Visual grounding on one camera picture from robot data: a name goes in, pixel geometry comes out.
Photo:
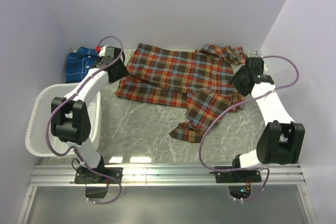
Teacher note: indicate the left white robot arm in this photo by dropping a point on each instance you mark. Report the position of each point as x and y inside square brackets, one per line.
[70, 122]

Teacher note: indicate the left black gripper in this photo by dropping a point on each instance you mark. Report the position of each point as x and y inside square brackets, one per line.
[123, 71]

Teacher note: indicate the white plastic laundry basket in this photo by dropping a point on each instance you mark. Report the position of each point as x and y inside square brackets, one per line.
[35, 136]

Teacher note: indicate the red brown plaid shirt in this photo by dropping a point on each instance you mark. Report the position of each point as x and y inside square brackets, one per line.
[197, 81]

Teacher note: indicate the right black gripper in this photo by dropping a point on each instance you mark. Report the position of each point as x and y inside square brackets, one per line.
[235, 81]

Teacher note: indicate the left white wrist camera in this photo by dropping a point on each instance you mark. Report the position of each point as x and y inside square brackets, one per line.
[101, 51]

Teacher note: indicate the folded blue plaid shirt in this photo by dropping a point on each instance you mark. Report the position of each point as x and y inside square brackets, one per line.
[79, 63]

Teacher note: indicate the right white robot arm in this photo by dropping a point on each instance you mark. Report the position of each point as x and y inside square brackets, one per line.
[296, 136]

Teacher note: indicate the aluminium mounting rail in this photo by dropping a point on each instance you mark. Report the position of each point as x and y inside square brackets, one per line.
[177, 174]

